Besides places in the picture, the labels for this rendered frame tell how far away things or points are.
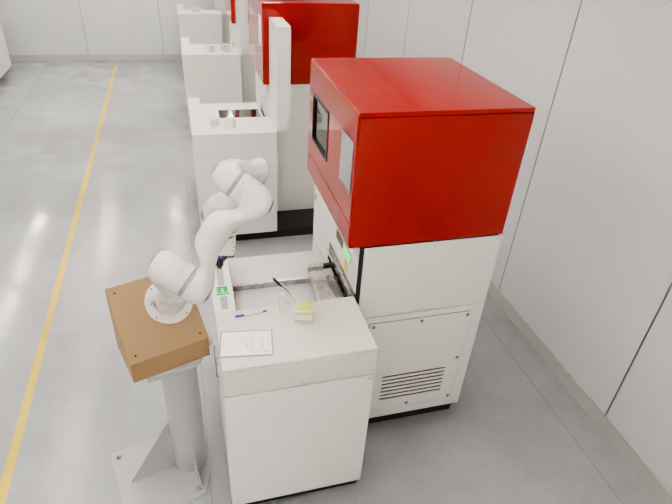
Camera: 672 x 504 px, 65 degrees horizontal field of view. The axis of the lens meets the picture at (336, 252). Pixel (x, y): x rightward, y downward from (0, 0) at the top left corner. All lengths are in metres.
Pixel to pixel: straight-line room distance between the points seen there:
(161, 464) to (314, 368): 1.13
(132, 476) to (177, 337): 0.99
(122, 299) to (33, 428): 1.32
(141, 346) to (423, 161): 1.33
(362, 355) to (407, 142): 0.86
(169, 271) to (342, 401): 0.95
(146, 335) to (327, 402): 0.79
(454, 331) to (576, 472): 1.02
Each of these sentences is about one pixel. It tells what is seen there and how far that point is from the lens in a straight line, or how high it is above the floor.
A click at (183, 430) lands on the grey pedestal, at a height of 0.34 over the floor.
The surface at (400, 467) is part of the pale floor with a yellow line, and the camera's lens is 3.03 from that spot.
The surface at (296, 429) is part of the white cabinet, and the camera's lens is 2.42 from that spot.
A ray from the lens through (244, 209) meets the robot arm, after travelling 1.78.
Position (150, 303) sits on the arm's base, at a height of 1.08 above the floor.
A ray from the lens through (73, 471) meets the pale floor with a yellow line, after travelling 3.17.
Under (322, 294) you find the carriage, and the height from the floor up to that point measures 0.88.
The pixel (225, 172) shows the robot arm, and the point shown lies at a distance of 1.77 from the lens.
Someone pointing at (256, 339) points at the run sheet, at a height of 0.97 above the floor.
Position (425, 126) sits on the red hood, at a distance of 2.13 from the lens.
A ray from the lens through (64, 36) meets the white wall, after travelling 10.28.
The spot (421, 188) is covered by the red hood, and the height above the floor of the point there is 1.49.
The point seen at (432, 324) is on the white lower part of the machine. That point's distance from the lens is 2.73.
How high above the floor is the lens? 2.46
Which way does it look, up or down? 33 degrees down
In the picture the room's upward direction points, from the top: 4 degrees clockwise
